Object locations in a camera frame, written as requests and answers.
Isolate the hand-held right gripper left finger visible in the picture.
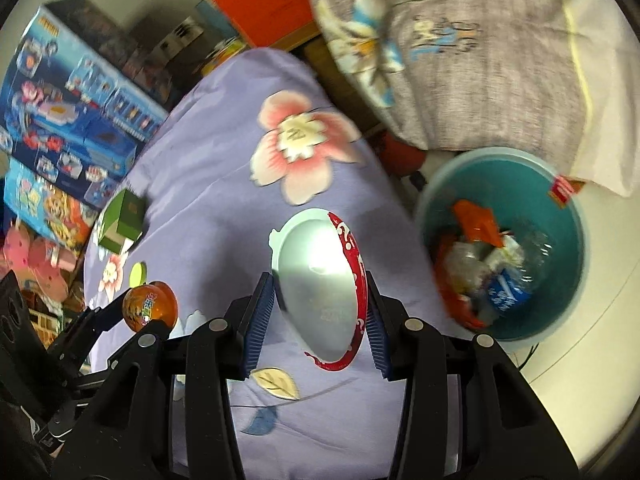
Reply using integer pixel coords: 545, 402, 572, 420
50, 270, 276, 480

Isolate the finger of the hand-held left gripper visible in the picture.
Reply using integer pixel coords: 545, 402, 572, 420
47, 304, 127, 383

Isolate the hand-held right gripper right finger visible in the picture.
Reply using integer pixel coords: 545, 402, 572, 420
365, 270, 581, 480

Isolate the orange printed ball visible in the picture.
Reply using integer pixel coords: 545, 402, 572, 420
121, 281, 179, 333

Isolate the white bowl with red rim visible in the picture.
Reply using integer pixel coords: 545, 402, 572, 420
268, 208, 370, 373

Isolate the clear plastic water bottle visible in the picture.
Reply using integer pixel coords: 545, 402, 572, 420
480, 230, 556, 323

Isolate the orange snack packet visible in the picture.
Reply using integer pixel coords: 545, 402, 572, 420
452, 199, 503, 250

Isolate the teal plastic bucket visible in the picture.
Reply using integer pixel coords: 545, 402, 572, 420
414, 146, 586, 343

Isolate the pink plastic toy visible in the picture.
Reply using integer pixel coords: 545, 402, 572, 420
2, 225, 78, 306

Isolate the colourful printed toy box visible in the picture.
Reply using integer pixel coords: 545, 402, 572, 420
2, 160, 98, 253

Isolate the green cardboard box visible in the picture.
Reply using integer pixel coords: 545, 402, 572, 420
96, 188, 147, 256

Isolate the purple floral blanket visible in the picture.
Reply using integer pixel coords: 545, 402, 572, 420
82, 47, 463, 480

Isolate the red round item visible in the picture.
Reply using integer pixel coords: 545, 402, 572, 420
380, 135, 426, 178

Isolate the large blue toy box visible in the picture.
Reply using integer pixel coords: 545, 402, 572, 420
0, 7, 168, 211

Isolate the red label tag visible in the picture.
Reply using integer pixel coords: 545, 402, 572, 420
547, 176, 576, 209

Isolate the grey floral bedsheet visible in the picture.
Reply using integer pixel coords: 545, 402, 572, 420
300, 0, 640, 198

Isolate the yellow printed box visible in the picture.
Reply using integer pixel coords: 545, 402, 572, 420
202, 37, 248, 76

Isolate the dark toy box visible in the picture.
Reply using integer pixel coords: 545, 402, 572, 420
45, 0, 173, 106

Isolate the white power socket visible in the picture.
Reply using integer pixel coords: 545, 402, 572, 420
160, 15, 206, 56

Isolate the black cable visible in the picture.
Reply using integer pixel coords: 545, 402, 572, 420
510, 342, 541, 371

